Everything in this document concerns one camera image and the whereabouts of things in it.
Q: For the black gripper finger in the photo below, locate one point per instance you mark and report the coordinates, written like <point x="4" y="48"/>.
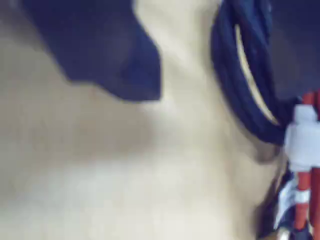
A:
<point x="297" y="37"/>
<point x="100" y="45"/>

